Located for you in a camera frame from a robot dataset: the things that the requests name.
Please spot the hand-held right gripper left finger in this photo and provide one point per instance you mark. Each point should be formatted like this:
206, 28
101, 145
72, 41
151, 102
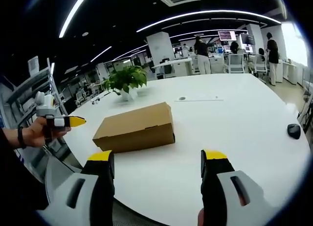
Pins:
100, 184

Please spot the black computer mouse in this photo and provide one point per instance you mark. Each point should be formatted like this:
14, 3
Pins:
294, 131

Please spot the person's left hand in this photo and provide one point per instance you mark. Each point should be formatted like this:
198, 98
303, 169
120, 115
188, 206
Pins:
35, 135

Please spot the person's right hand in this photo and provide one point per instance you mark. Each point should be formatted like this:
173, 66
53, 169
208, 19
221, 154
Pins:
201, 218

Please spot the white standing desk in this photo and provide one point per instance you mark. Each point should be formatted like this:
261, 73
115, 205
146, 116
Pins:
174, 64

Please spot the black wristband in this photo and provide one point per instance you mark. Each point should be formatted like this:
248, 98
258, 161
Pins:
21, 138

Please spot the white mesh office chair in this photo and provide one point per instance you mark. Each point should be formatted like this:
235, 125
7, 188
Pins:
235, 63
259, 65

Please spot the green potted plant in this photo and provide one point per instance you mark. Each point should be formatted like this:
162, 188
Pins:
128, 79

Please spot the small white table item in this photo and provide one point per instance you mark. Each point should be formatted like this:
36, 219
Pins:
95, 101

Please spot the hanging display screen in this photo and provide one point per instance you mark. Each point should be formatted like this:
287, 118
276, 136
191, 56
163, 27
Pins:
227, 35
248, 39

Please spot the brown cardboard shoe box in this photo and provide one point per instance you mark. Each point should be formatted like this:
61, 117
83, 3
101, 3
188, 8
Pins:
137, 128

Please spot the grey metal shelf rack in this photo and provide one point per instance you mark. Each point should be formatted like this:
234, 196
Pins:
29, 89

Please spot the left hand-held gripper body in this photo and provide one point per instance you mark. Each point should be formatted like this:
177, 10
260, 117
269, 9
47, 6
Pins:
46, 106

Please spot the person's dark clothing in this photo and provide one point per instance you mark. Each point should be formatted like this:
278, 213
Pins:
19, 177

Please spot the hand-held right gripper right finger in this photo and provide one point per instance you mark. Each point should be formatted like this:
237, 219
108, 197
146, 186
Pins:
215, 182

